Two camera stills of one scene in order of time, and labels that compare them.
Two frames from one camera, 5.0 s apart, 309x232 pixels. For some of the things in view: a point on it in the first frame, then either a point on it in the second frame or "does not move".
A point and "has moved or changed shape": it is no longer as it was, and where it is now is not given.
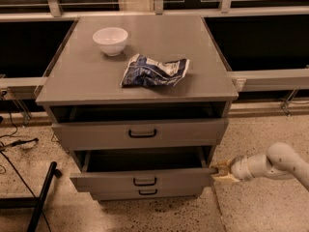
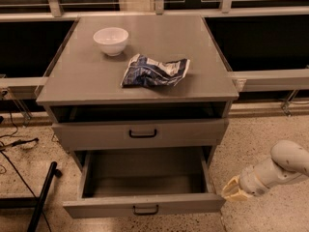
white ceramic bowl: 111,40 does not move
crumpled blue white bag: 143,71 does not move
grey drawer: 144,168 has moved or changed shape
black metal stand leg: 37,203 does not move
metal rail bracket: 286,106 does not move
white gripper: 238,168 to 250,180
